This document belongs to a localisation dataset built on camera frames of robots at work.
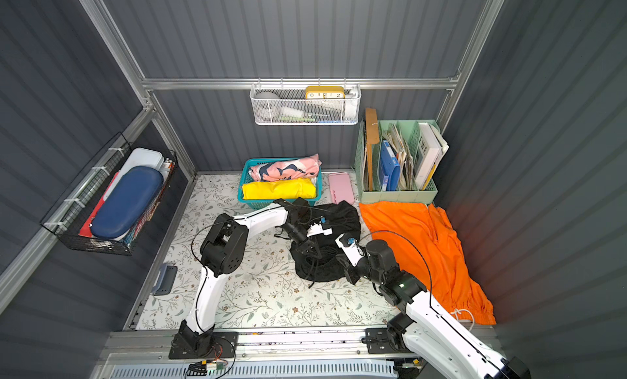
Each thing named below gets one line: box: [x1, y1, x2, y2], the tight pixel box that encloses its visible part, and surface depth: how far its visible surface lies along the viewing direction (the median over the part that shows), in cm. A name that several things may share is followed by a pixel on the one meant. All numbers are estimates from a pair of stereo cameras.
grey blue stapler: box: [151, 263, 178, 296], surface depth 86 cm
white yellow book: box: [414, 121, 450, 191], surface depth 100 cm
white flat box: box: [118, 147, 165, 178], surface depth 79 cm
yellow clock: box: [305, 85, 346, 100], surface depth 90 cm
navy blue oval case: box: [90, 164, 165, 240], surface depth 69 cm
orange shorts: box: [359, 201, 497, 325], surface depth 95 cm
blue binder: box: [378, 139, 401, 192], surface depth 101 cm
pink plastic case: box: [328, 172, 355, 206], surface depth 115 cm
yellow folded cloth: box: [241, 178, 317, 201], surface depth 104 cm
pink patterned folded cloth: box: [249, 153, 323, 182], surface depth 107 cm
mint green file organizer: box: [353, 119, 441, 206], surface depth 104 cm
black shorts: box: [288, 197, 361, 282], surface depth 88 cm
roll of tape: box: [253, 88, 282, 121], surface depth 89 cm
